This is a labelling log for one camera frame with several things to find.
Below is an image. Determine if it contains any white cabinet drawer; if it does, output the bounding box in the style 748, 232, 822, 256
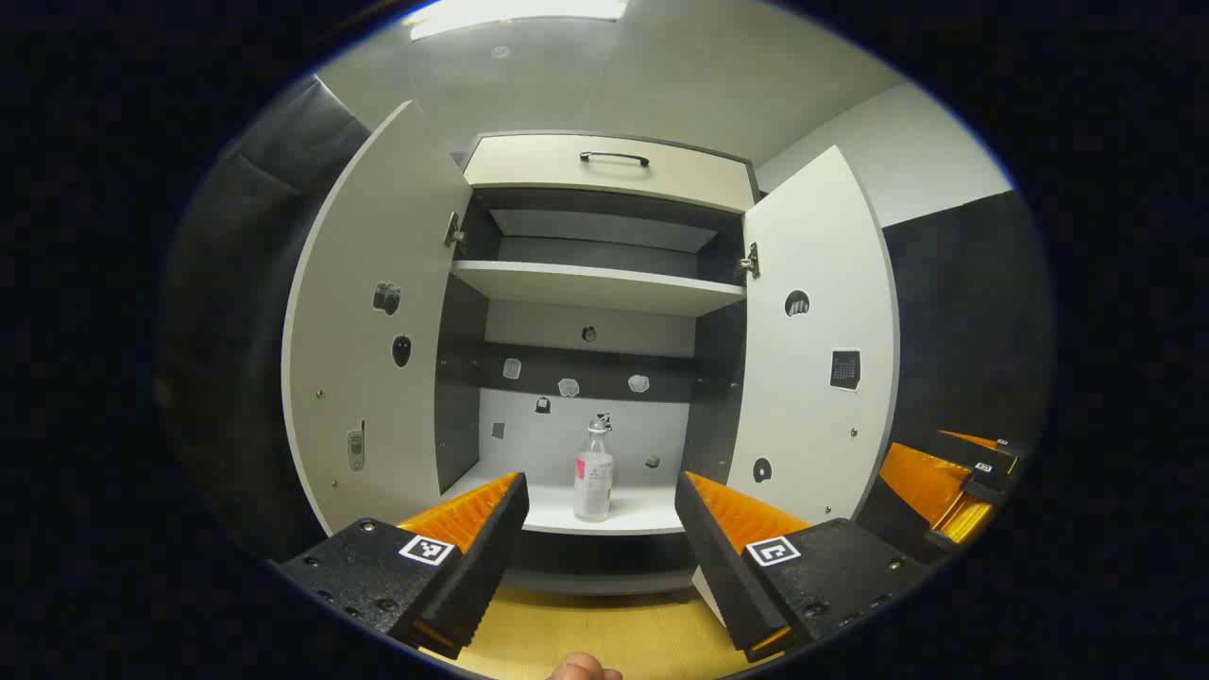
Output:
463, 132, 757, 215

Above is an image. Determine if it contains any clear bottle with label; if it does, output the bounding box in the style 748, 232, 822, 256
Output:
572, 412, 615, 523

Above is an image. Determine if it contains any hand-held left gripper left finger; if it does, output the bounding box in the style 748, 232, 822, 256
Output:
269, 472, 532, 660

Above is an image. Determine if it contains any ceiling light panel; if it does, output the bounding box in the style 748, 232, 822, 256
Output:
408, 0, 629, 41

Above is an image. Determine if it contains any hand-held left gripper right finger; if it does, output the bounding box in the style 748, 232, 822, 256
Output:
674, 470, 931, 662

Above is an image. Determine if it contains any black backdrop cloth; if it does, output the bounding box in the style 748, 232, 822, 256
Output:
156, 76, 1054, 568

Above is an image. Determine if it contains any white cabinet door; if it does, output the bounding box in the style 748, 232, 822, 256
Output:
281, 99, 473, 537
692, 144, 901, 626

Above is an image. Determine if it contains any white cabinet shelf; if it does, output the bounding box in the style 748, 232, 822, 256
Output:
451, 260, 747, 317

